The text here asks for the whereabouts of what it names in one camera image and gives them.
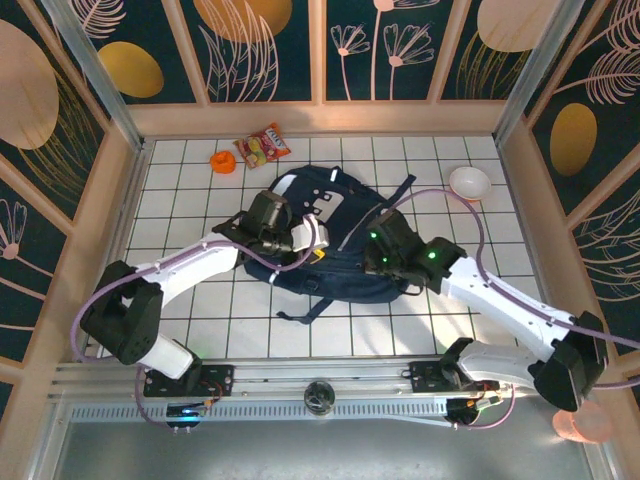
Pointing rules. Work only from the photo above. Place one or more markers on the navy blue backpack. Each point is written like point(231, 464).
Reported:
point(345, 280)

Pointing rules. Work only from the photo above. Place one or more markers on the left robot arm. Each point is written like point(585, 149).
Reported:
point(185, 270)

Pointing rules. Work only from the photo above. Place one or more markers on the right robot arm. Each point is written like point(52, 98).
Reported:
point(505, 300)

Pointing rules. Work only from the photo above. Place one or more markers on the orange snack bag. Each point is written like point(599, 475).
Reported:
point(261, 146)

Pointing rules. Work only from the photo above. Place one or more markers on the small orange round object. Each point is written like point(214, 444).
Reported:
point(223, 162)

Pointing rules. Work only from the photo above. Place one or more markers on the orange bowl white inside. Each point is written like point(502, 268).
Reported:
point(470, 182)

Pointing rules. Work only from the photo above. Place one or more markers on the black round knob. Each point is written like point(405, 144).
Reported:
point(318, 397)

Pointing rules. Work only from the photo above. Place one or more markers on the grey metal shelf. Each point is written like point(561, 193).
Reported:
point(320, 450)

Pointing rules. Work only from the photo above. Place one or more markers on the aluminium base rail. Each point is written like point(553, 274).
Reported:
point(310, 372)

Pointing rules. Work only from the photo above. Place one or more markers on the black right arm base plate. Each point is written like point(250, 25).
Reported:
point(425, 377)

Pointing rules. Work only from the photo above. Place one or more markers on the aluminium side rail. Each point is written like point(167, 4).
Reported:
point(127, 200)

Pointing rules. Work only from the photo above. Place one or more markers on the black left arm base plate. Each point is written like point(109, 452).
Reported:
point(220, 381)

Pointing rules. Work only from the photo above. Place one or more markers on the aluminium frame post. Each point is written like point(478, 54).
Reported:
point(529, 75)
point(97, 75)

